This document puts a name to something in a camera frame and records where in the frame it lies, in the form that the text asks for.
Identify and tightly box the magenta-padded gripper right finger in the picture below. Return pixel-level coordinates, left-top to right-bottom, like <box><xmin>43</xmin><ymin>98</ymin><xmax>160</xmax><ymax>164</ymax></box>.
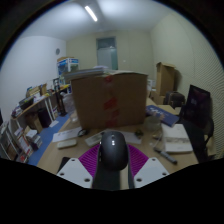
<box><xmin>127</xmin><ymin>143</ymin><xmax>171</xmax><ymax>190</ymax></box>

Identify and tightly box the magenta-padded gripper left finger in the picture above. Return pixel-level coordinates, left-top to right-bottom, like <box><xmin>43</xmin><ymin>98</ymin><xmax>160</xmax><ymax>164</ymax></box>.
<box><xmin>56</xmin><ymin>143</ymin><xmax>101</xmax><ymax>190</ymax></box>

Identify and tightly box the black computer mouse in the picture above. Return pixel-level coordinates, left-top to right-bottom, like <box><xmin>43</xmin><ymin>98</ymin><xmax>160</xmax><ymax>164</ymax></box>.
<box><xmin>98</xmin><ymin>130</ymin><xmax>130</xmax><ymax>173</ymax></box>

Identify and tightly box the black marker pen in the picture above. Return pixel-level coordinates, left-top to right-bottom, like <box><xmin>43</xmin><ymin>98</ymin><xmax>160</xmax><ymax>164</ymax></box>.
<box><xmin>153</xmin><ymin>147</ymin><xmax>179</xmax><ymax>165</ymax></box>

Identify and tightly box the white paper sheet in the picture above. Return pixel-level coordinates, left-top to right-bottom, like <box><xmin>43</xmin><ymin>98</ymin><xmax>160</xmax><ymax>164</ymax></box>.
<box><xmin>52</xmin><ymin>126</ymin><xmax>83</xmax><ymax>143</ymax></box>
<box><xmin>119</xmin><ymin>129</ymin><xmax>143</xmax><ymax>145</ymax></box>

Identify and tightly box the small dark brown object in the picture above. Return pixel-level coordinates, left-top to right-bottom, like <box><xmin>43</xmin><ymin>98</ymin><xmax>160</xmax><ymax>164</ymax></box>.
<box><xmin>134</xmin><ymin>129</ymin><xmax>145</xmax><ymax>139</ymax></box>

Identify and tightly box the white book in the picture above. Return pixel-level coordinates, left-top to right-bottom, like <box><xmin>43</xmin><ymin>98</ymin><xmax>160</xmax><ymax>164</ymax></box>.
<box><xmin>162</xmin><ymin>123</ymin><xmax>194</xmax><ymax>154</ymax></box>

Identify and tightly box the clear plastic cup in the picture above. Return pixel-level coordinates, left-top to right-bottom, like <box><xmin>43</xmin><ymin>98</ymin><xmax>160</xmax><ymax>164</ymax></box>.
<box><xmin>143</xmin><ymin>114</ymin><xmax>163</xmax><ymax>133</ymax></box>

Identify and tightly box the black office chair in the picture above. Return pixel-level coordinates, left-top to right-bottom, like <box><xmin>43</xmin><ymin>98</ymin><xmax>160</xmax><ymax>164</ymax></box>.
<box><xmin>181</xmin><ymin>118</ymin><xmax>216</xmax><ymax>164</ymax></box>

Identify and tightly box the blue book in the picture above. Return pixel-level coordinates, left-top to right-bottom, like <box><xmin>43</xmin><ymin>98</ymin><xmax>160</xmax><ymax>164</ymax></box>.
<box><xmin>145</xmin><ymin>104</ymin><xmax>181</xmax><ymax>128</ymax></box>

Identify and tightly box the shelf unit with books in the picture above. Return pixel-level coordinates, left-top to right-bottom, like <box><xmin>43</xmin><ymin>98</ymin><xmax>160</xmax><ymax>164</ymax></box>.
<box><xmin>0</xmin><ymin>111</ymin><xmax>44</xmax><ymax>164</ymax></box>

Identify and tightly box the clear plastic container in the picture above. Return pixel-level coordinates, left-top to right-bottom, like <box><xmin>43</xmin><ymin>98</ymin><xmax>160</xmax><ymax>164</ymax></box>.
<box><xmin>63</xmin><ymin>93</ymin><xmax>76</xmax><ymax>115</ymax></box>

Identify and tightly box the black stand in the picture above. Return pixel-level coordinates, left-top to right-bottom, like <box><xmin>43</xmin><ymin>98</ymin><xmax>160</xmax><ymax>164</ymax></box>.
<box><xmin>53</xmin><ymin>78</ymin><xmax>68</xmax><ymax>116</ymax></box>

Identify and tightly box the black bag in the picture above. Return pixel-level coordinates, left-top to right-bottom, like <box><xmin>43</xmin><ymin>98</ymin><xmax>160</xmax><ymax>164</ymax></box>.
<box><xmin>163</xmin><ymin>90</ymin><xmax>186</xmax><ymax>109</ymax></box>

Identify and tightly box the large brown cardboard box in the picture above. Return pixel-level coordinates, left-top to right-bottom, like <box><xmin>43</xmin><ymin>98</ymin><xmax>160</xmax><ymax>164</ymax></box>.
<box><xmin>70</xmin><ymin>71</ymin><xmax>149</xmax><ymax>131</ymax></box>

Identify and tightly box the wooden side desk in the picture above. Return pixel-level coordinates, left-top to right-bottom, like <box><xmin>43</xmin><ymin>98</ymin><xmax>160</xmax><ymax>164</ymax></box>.
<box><xmin>11</xmin><ymin>83</ymin><xmax>72</xmax><ymax>129</ymax></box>

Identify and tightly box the small open cardboard box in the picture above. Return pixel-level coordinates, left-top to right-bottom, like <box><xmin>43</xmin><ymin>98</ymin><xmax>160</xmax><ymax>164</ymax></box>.
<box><xmin>155</xmin><ymin>61</ymin><xmax>177</xmax><ymax>98</ymax></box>

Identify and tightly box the grey paper stack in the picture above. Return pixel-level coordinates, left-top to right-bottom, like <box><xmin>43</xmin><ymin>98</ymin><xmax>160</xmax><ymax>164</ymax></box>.
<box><xmin>63</xmin><ymin>65</ymin><xmax>111</xmax><ymax>81</ymax></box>

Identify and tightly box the blue and white carton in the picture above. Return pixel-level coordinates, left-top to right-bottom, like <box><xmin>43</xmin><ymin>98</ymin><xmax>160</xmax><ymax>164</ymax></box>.
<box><xmin>56</xmin><ymin>56</ymin><xmax>80</xmax><ymax>78</ymax></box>

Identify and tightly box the door with glass pane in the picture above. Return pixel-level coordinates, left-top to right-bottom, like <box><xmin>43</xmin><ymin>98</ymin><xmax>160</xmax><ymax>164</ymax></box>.
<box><xmin>96</xmin><ymin>36</ymin><xmax>119</xmax><ymax>71</ymax></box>

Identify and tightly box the ceiling tube light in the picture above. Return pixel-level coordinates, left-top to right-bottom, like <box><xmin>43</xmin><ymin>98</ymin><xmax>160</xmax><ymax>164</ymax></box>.
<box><xmin>84</xmin><ymin>4</ymin><xmax>99</xmax><ymax>23</ymax></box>

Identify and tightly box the black ring-shaped object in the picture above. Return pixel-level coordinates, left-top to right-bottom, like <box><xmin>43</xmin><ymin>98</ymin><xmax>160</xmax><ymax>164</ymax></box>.
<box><xmin>77</xmin><ymin>128</ymin><xmax>89</xmax><ymax>138</ymax></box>

